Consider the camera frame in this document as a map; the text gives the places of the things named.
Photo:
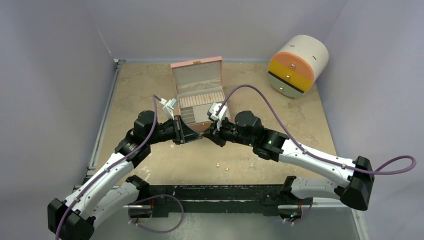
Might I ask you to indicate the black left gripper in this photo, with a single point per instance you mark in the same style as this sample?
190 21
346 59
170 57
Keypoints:
182 133

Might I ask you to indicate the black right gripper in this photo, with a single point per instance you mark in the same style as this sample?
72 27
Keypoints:
216 130

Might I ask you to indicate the pink jewelry box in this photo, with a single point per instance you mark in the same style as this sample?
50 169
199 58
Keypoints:
195 80

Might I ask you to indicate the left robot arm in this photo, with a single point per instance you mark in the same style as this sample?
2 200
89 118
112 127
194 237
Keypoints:
80 213

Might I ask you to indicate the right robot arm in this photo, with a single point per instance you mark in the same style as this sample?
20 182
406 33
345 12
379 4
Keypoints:
343 179

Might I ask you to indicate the round drawer organizer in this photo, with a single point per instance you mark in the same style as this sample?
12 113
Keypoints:
293 70

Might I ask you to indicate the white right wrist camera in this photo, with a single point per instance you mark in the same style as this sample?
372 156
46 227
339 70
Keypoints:
217 113

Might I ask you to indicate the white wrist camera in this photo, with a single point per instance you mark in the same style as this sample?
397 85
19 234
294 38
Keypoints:
169 107
217 113

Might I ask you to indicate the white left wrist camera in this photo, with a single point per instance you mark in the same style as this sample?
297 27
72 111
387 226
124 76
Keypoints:
169 107

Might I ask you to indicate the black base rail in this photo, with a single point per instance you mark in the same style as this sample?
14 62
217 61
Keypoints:
270 200

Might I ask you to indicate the aluminium frame rail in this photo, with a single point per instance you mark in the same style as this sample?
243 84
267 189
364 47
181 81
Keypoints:
105 115

